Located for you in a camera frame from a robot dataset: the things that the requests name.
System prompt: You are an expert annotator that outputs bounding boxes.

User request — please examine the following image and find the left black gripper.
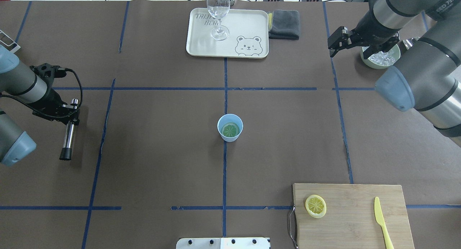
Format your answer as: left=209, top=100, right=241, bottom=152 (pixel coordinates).
left=30, top=63, right=80, bottom=126

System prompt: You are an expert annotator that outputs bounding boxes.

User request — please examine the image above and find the yellow plastic knife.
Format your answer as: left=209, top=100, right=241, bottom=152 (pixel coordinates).
left=373, top=196, right=394, bottom=249

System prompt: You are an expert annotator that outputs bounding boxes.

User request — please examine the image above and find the green bowl of ice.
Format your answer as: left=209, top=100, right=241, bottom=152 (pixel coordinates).
left=360, top=44, right=401, bottom=70

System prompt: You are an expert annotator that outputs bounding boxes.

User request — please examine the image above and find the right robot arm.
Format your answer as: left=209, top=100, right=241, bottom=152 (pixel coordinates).
left=328, top=0, right=461, bottom=144

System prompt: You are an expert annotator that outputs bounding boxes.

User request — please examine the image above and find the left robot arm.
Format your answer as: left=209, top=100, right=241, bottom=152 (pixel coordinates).
left=0, top=46, right=83, bottom=166

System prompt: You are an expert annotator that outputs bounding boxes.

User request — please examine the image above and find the black braided cable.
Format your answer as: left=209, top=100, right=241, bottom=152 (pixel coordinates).
left=0, top=69, right=84, bottom=119

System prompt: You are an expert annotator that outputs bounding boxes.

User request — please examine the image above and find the yellow lemon half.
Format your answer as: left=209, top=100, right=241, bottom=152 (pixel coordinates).
left=305, top=194, right=327, bottom=218

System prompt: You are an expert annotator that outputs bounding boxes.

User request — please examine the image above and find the yellow sponge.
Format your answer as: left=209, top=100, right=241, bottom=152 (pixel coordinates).
left=267, top=12, right=273, bottom=32

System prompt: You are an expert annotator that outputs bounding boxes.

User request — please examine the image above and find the white wire cup rack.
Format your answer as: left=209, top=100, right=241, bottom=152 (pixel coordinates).
left=0, top=30, right=21, bottom=53

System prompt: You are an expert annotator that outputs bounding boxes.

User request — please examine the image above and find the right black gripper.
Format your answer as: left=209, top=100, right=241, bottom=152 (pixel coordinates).
left=327, top=26, right=399, bottom=59

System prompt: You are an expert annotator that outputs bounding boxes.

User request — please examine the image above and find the wooden cutting board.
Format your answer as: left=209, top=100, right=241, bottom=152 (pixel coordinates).
left=292, top=183, right=415, bottom=249

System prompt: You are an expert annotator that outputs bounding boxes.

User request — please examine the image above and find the steel muddler with black tip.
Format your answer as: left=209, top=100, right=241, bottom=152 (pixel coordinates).
left=59, top=99, right=80, bottom=161

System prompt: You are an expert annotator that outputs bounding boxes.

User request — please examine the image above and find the cream bear tray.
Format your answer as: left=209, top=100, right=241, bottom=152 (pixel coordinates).
left=186, top=8, right=269, bottom=58

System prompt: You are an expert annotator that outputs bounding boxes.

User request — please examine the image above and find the green lime slice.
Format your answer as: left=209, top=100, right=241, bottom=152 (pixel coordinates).
left=221, top=122, right=240, bottom=138

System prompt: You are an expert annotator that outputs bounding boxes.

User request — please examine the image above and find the clear wine glass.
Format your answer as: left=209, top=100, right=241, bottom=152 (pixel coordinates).
left=206, top=0, right=230, bottom=41

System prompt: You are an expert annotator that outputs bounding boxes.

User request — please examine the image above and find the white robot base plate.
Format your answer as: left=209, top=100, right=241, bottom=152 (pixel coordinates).
left=176, top=236, right=271, bottom=249

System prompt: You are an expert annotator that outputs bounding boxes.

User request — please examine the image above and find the light blue cup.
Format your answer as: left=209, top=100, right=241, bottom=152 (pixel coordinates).
left=217, top=114, right=243, bottom=142

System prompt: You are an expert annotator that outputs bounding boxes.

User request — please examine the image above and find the grey folded cloth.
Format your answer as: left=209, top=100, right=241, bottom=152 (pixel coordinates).
left=268, top=10, right=301, bottom=40

